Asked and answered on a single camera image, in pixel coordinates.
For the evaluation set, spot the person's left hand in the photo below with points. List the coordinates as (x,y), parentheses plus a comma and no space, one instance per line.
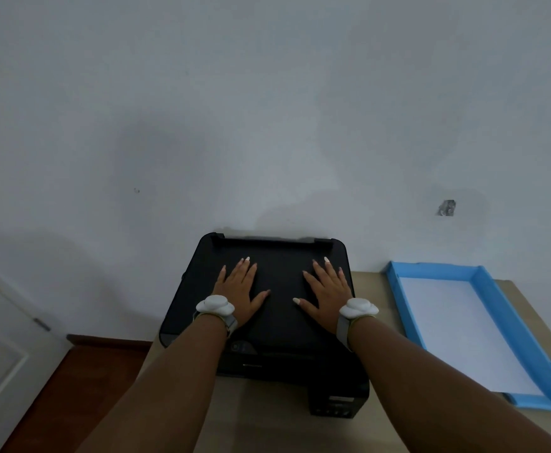
(237,292)

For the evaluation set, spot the person's right hand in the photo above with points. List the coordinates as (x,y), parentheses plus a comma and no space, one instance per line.
(328,297)

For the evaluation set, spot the person's right little finger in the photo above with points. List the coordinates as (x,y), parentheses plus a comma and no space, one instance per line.
(343,277)

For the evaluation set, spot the person's left thumb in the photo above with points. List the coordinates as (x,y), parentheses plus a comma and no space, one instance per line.
(260,299)

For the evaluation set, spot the person's left middle finger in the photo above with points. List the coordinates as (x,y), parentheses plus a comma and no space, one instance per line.
(244,269)

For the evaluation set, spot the person's right middle finger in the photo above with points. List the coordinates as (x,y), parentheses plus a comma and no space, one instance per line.
(320,272)

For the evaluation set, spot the person's left little finger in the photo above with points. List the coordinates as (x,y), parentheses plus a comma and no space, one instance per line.
(221,275)

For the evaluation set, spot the person's right thumb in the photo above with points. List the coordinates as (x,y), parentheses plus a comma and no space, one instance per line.
(304,304)

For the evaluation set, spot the person's left forearm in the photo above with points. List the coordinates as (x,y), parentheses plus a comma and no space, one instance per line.
(162,391)

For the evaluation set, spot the person's right forearm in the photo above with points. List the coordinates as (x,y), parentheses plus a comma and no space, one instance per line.
(426,391)

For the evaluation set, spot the black inkjet printer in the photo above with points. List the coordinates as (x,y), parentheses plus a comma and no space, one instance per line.
(280,283)

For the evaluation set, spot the white wrist tracker grey band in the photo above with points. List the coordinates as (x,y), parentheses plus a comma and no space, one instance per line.
(358,309)
(215,306)

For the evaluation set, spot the brown wooden baseboard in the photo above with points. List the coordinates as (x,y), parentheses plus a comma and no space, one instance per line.
(110,342)

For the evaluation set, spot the white paper stack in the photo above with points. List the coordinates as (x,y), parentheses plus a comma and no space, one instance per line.
(464,330)

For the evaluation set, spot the blue paper tray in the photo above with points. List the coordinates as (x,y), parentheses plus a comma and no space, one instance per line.
(516,316)

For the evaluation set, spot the metal door hinge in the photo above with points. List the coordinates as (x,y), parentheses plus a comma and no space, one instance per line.
(42,324)

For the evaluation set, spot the white door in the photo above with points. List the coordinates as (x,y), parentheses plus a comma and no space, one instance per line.
(2,353)

